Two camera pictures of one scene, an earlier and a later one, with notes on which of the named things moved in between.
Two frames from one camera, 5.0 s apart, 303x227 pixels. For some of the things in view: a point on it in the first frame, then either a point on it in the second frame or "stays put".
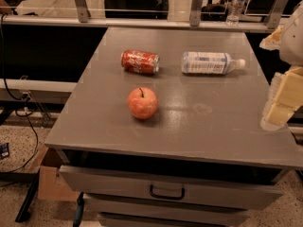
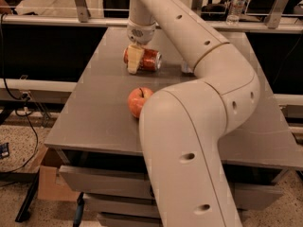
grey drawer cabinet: (161, 127) stays put
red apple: (142, 102) stays put
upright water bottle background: (236, 1) stays put
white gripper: (294, 42) to (141, 33)
